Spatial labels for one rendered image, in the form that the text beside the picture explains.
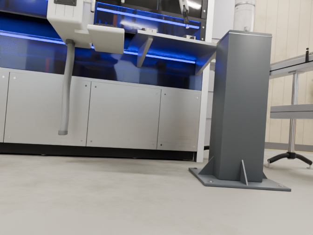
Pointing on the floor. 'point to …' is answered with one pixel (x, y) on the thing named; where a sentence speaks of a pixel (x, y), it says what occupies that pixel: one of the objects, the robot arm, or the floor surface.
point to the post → (198, 157)
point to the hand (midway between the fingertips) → (186, 20)
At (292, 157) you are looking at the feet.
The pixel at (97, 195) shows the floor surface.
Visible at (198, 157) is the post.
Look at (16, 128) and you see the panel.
